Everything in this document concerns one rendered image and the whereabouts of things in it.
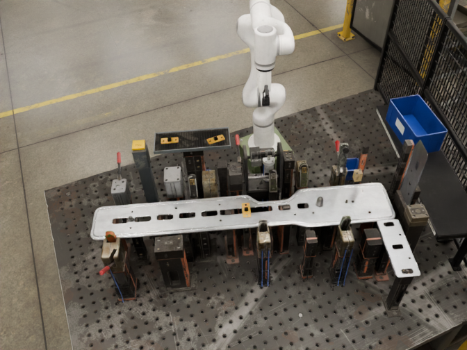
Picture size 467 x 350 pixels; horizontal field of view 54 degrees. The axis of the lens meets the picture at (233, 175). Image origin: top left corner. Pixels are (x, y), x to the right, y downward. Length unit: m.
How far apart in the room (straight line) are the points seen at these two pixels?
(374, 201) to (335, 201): 0.18
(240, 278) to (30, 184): 2.26
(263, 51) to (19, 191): 2.67
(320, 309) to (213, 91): 2.81
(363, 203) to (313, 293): 0.48
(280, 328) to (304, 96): 2.73
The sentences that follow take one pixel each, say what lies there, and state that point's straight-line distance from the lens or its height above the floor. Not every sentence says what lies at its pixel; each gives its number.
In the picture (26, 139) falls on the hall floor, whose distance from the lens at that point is 4.44.
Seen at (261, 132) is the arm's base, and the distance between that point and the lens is 2.56.
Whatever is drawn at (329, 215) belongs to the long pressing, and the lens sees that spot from 2.11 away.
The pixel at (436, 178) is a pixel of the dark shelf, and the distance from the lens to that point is 2.35.
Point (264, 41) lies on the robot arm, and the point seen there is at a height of 1.74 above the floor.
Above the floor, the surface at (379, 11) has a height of 0.51.
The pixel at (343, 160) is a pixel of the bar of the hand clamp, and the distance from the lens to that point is 2.18.
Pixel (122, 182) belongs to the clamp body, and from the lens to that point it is 2.22.
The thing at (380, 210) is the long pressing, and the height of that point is 1.00.
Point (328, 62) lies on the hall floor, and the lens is 4.93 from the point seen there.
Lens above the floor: 2.63
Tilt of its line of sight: 46 degrees down
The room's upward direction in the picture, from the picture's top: 3 degrees counter-clockwise
